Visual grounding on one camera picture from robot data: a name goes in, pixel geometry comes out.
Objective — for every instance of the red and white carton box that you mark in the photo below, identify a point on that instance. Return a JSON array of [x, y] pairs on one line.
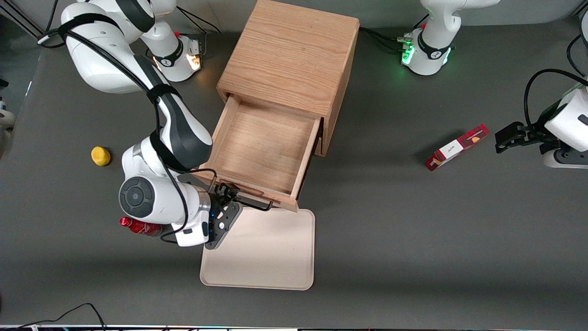
[[455, 148]]

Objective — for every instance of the wooden drawer cabinet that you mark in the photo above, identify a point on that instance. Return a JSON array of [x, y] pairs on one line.
[[294, 50]]

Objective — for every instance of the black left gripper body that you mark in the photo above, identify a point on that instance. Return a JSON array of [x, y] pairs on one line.
[[535, 135]]

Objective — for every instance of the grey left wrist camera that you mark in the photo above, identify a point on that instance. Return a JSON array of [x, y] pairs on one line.
[[567, 158]]

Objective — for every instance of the yellow lemon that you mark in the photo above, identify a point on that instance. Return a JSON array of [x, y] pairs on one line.
[[100, 156]]

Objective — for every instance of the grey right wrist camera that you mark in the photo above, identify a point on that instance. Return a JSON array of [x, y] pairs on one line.
[[193, 234]]

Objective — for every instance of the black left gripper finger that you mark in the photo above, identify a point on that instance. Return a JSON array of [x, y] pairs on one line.
[[510, 145], [510, 131]]

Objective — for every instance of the beige rectangular tray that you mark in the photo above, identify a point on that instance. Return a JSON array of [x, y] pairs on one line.
[[264, 253]]

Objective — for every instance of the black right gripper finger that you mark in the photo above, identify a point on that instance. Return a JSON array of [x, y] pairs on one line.
[[223, 199], [228, 188]]

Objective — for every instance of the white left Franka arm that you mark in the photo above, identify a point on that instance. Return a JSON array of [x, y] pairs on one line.
[[432, 46]]

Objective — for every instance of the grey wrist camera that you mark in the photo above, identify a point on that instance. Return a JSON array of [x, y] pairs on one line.
[[567, 158], [193, 234]]

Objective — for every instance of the red soda bottle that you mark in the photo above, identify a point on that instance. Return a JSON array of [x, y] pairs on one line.
[[138, 226]]

